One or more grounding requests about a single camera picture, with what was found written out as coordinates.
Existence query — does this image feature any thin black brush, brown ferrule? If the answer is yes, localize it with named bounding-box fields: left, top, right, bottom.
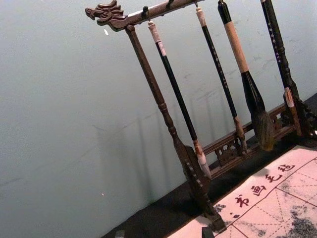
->
left=195, top=6, right=249, bottom=156

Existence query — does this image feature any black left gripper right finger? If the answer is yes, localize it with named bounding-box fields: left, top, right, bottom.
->
left=201, top=226, right=214, bottom=238

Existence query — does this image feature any plain pale wall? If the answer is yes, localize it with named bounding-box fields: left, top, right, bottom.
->
left=0, top=0, right=317, bottom=238

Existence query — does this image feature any black table cloth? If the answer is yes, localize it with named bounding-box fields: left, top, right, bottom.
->
left=98, top=93, right=317, bottom=238

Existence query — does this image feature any thin black brush, white label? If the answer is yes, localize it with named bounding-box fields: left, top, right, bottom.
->
left=147, top=20, right=212, bottom=180

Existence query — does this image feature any white felt mat, red grid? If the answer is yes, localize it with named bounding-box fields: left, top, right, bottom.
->
left=158, top=145, right=317, bottom=238

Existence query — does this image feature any dark carved wooden brush rack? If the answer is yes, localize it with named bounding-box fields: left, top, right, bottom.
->
left=85, top=0, right=317, bottom=234

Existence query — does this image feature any large brush with tan handle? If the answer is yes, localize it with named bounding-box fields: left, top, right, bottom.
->
left=217, top=0, right=275, bottom=152

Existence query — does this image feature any black brush with white print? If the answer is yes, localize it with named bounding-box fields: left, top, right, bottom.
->
left=260, top=0, right=295, bottom=109

